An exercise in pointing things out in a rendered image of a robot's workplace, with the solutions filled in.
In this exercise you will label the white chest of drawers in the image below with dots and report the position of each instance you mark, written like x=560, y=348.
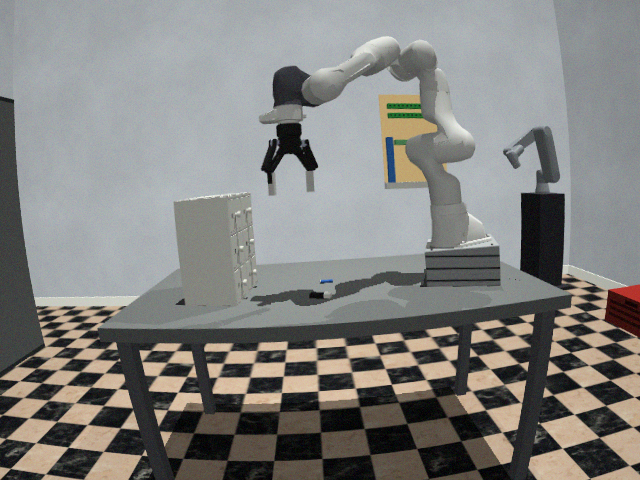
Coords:
x=205, y=251

